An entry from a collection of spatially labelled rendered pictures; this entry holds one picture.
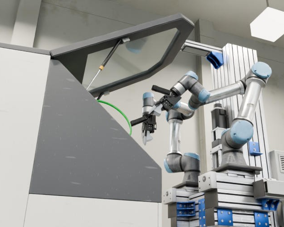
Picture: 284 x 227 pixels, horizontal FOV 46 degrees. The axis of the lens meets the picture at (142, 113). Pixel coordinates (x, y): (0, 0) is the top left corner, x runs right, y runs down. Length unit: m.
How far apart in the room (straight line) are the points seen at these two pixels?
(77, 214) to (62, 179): 0.16
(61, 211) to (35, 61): 0.73
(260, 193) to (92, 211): 0.90
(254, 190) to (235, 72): 0.91
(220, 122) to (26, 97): 1.29
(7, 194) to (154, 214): 0.63
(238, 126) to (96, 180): 0.82
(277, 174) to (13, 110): 1.60
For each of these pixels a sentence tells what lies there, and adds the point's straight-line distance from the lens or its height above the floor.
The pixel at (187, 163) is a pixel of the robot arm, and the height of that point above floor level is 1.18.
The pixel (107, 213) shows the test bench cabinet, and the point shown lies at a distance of 1.51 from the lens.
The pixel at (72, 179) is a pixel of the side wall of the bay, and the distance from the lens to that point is 1.52.
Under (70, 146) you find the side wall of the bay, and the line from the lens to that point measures 1.55.
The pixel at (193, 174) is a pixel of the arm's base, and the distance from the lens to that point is 2.37.
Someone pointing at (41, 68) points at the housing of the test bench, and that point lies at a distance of 1.71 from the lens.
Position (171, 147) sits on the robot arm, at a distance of 2.52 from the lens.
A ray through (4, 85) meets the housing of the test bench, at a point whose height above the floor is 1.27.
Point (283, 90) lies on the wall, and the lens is 7.23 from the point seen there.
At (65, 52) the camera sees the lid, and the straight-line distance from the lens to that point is 1.74.
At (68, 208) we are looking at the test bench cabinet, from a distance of 1.49.
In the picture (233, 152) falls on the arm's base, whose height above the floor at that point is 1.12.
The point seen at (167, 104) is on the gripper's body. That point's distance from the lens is 1.92.
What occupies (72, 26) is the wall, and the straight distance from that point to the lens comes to 5.79.
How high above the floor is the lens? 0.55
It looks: 24 degrees up
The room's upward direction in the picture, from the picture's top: 2 degrees clockwise
